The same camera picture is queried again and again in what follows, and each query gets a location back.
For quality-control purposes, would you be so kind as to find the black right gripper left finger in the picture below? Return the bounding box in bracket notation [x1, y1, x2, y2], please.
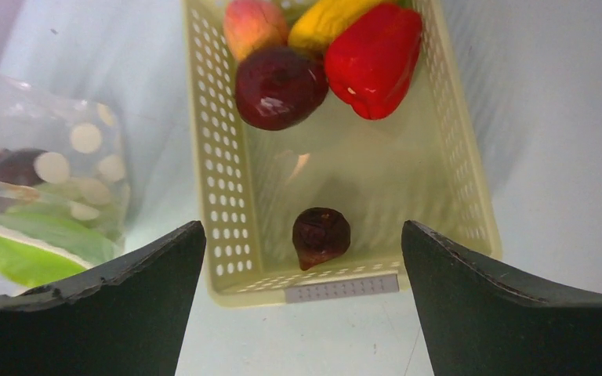
[0, 221, 206, 375]

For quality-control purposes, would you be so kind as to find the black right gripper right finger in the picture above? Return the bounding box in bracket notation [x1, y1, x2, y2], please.
[401, 221, 602, 375]

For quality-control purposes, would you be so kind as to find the green cabbage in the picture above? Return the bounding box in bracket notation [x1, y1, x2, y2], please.
[0, 205, 123, 287]

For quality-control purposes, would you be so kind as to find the clear dotted zip bag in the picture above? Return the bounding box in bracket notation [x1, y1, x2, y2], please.
[0, 75, 130, 296]

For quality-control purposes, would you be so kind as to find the dark red yellow apple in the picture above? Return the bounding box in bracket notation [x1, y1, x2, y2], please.
[0, 148, 45, 214]

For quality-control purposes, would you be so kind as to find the pale yellow perforated basket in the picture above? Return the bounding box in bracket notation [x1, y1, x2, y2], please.
[181, 1, 502, 308]

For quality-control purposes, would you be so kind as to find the small dark fig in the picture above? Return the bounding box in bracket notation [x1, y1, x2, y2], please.
[292, 207, 351, 271]

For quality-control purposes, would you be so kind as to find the red bell pepper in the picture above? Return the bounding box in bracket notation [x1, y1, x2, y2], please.
[324, 2, 423, 121]

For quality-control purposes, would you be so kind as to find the orange peach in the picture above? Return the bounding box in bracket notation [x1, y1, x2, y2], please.
[223, 0, 289, 62]

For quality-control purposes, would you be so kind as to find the yellow banana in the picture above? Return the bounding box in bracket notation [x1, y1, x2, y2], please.
[288, 0, 386, 55]

